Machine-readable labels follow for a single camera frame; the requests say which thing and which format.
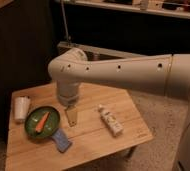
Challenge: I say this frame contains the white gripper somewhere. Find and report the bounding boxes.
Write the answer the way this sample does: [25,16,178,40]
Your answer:
[56,81,79,126]

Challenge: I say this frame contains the green ceramic bowl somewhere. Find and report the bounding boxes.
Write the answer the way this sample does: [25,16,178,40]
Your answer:
[24,106,60,139]

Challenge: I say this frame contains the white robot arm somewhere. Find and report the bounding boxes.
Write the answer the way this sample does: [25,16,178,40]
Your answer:
[48,48,190,171]

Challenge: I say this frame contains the blue sponge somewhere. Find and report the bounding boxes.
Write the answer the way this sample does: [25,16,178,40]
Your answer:
[52,129,72,153]

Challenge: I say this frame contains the orange carrot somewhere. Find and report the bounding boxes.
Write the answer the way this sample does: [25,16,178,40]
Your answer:
[35,112,50,133]

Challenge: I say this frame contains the wooden table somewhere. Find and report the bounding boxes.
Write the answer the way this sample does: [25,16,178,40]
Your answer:
[5,84,153,171]

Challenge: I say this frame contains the white tube bottle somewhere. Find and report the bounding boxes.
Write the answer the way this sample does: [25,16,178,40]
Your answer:
[98,105,123,137]

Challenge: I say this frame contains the white plastic cup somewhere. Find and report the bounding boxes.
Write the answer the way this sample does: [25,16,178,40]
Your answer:
[14,96,31,123]

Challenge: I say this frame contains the metal pole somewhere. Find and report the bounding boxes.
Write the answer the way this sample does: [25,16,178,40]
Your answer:
[60,0,71,45]

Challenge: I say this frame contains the background shelf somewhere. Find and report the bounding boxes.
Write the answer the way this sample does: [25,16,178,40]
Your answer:
[54,0,190,21]

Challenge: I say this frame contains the grey metal rail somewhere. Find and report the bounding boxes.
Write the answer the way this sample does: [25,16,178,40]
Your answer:
[57,41,141,60]

